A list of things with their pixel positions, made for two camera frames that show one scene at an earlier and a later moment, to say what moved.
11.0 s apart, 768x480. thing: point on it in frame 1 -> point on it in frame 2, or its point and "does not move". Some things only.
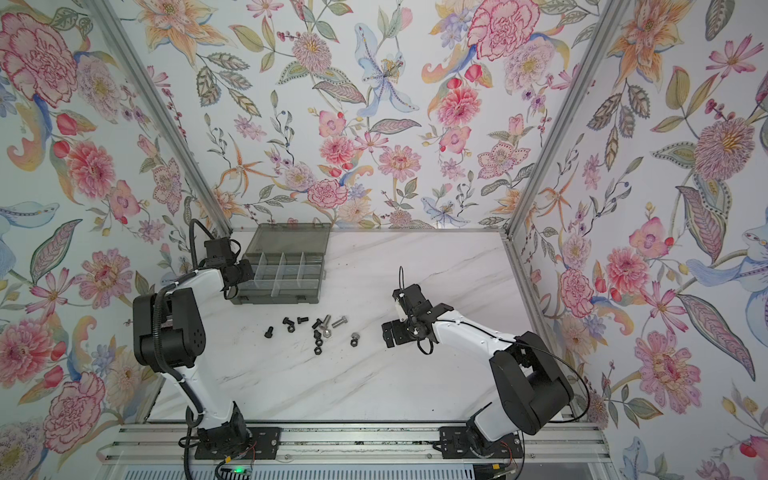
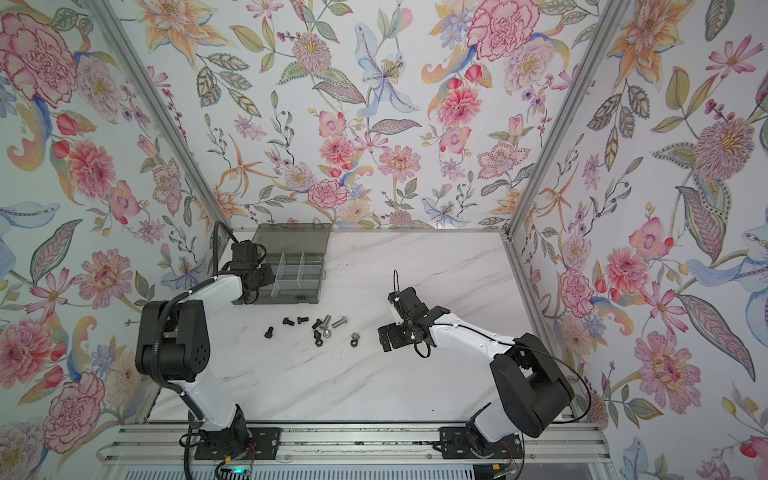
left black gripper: [246, 271] -> [268, 274]
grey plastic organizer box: [288, 264] does not move
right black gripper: [396, 325] does not move
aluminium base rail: [169, 443] does not move
